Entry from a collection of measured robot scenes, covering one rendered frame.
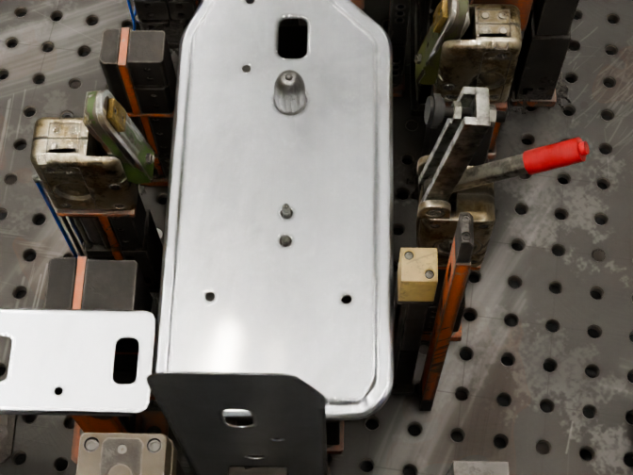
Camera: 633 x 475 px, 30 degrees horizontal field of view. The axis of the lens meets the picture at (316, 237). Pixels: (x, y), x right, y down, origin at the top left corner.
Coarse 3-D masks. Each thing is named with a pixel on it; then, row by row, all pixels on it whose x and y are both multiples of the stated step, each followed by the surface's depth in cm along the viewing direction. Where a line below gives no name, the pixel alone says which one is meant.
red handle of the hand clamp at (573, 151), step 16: (560, 144) 102; (576, 144) 102; (496, 160) 106; (512, 160) 105; (528, 160) 104; (544, 160) 103; (560, 160) 102; (576, 160) 102; (432, 176) 110; (464, 176) 108; (480, 176) 107; (496, 176) 106; (512, 176) 106
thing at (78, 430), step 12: (84, 420) 123; (96, 420) 123; (108, 420) 122; (120, 420) 127; (132, 420) 133; (144, 420) 138; (156, 420) 138; (84, 432) 127; (96, 432) 127; (108, 432) 127; (120, 432) 127; (132, 432) 134; (144, 432) 138; (156, 432) 138; (168, 432) 138; (72, 456) 137
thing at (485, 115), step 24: (432, 96) 96; (480, 96) 96; (432, 120) 96; (456, 120) 97; (480, 120) 95; (504, 120) 97; (456, 144) 98; (432, 168) 109; (456, 168) 102; (432, 192) 107
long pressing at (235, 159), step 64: (256, 0) 126; (320, 0) 126; (192, 64) 123; (256, 64) 123; (320, 64) 123; (384, 64) 122; (192, 128) 120; (256, 128) 120; (320, 128) 120; (384, 128) 119; (192, 192) 117; (256, 192) 117; (320, 192) 117; (384, 192) 116; (192, 256) 114; (256, 256) 114; (320, 256) 114; (384, 256) 114; (192, 320) 112; (256, 320) 112; (320, 320) 111; (384, 320) 111; (320, 384) 109; (384, 384) 109
